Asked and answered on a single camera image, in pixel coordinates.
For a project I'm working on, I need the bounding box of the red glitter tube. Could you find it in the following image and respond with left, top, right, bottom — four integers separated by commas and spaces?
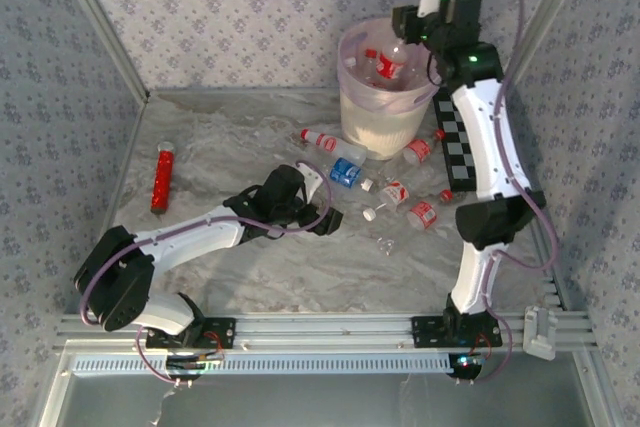
150, 140, 177, 213

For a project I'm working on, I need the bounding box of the white-capped blue-label plastic bottle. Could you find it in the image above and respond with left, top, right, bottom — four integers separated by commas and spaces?
329, 156, 376, 193

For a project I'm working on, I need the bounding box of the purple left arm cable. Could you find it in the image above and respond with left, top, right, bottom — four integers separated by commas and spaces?
79, 160, 333, 388

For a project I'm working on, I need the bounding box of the aluminium corner post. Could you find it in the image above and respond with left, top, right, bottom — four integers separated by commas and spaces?
48, 0, 152, 104
509, 0, 596, 84

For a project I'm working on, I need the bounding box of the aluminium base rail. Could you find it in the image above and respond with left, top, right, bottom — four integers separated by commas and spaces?
54, 286, 599, 351

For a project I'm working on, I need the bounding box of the white slotted cable duct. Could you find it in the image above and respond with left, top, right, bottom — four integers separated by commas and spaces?
72, 352, 454, 376

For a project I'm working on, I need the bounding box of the black and grey checkerboard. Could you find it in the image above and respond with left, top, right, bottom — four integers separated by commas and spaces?
432, 89, 481, 193

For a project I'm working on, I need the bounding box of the black controller board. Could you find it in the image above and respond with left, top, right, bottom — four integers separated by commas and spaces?
167, 352, 224, 382
447, 352, 485, 382

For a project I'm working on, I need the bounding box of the white plastic bracket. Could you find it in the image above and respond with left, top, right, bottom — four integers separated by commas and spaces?
522, 305, 559, 361

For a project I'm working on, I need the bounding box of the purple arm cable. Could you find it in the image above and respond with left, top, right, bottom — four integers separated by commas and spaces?
79, 160, 333, 388
429, 0, 560, 388

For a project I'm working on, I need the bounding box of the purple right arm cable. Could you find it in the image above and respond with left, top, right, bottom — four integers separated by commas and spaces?
429, 0, 560, 388

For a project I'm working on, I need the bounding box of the cream ribbed waste bin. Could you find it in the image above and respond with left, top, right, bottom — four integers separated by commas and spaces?
337, 16, 442, 162

